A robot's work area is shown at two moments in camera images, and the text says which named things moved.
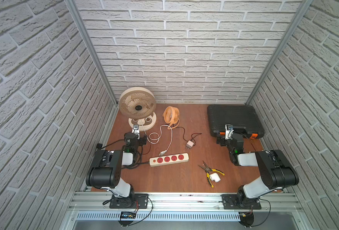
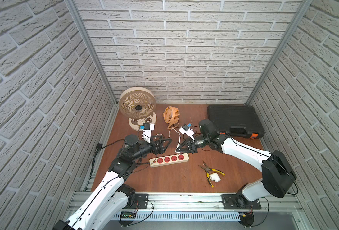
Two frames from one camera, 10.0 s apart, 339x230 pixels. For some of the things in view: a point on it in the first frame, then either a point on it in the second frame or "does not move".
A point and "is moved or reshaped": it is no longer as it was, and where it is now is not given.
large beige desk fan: (139, 104) does not move
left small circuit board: (128, 215) does not move
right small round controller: (246, 218) does not move
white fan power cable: (163, 153) is moved or reshaped
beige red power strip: (162, 160) does not move
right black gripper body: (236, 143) to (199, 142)
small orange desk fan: (171, 115) does not move
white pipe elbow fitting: (215, 176) does not move
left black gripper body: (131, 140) to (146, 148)
